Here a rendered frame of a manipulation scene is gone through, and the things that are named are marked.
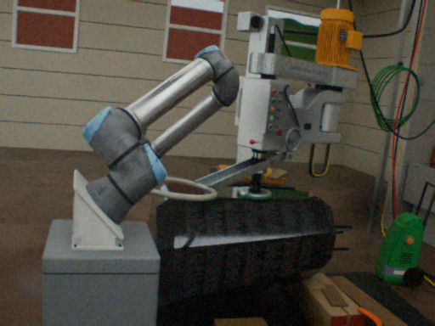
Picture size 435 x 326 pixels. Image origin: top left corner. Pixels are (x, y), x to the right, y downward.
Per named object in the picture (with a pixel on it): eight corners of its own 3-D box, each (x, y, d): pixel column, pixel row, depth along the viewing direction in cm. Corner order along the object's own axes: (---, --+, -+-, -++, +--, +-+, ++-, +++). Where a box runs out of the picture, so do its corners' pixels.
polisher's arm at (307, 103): (316, 153, 323) (324, 88, 314) (341, 158, 306) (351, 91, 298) (249, 154, 274) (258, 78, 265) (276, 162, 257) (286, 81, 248)
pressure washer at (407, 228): (407, 272, 373) (426, 180, 358) (421, 289, 339) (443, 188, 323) (370, 268, 375) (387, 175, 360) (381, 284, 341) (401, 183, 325)
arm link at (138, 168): (135, 205, 150) (172, 174, 152) (104, 168, 148) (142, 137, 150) (136, 202, 165) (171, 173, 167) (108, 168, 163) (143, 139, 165)
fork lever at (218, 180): (272, 153, 288) (272, 146, 286) (295, 158, 274) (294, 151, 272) (192, 187, 247) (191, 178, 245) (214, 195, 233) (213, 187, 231)
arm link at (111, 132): (113, 160, 146) (241, 63, 186) (81, 121, 144) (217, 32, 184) (103, 171, 159) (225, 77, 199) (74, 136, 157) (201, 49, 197)
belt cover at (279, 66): (327, 91, 321) (330, 70, 318) (355, 94, 303) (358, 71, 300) (237, 78, 257) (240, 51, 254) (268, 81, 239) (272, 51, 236)
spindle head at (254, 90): (273, 148, 290) (281, 82, 282) (299, 154, 274) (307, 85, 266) (235, 149, 265) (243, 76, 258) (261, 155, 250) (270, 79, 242)
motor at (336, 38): (325, 69, 317) (331, 16, 310) (361, 71, 295) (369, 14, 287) (303, 64, 298) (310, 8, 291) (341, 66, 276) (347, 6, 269)
